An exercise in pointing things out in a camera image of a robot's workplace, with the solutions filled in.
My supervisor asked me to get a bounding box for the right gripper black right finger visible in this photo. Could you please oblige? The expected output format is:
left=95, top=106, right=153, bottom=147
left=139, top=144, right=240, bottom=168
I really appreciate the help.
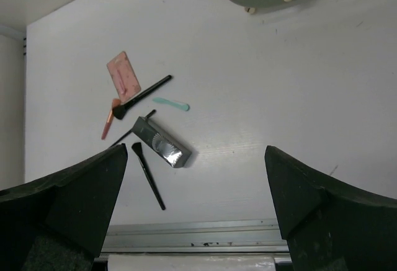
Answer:
left=264, top=146, right=396, bottom=270

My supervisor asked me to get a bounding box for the aluminium rail frame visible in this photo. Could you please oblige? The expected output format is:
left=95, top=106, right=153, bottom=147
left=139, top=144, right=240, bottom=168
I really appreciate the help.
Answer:
left=102, top=219, right=288, bottom=254

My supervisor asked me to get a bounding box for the thin black eyeliner pencil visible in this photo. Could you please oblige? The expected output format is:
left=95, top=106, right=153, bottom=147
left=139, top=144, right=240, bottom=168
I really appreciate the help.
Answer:
left=109, top=109, right=157, bottom=148

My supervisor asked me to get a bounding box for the pink makeup brush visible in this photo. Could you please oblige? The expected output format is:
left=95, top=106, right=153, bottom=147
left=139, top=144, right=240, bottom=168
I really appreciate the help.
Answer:
left=101, top=99, right=121, bottom=140

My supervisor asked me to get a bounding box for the pink makeup palette card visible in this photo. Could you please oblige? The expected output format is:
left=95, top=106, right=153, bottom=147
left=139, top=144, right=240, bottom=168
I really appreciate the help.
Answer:
left=107, top=51, right=141, bottom=104

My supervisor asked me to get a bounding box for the silver black cosmetics box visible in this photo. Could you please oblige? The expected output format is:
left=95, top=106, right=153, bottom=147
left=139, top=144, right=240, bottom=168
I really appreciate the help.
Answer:
left=132, top=117, right=192, bottom=169

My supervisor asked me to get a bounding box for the black angled makeup brush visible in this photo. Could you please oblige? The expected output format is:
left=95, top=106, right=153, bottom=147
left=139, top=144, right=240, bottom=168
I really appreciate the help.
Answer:
left=132, top=142, right=166, bottom=211

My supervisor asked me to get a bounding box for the teal plastic spatula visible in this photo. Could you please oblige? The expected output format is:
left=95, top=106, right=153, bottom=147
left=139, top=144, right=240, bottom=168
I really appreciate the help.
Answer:
left=153, top=97, right=190, bottom=112

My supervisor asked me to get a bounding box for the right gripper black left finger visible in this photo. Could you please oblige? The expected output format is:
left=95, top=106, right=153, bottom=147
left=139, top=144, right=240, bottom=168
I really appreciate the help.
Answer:
left=1, top=144, right=128, bottom=270

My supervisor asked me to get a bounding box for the black fan makeup brush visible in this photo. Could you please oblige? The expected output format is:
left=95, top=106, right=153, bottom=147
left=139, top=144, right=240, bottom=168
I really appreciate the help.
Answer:
left=112, top=75, right=173, bottom=120

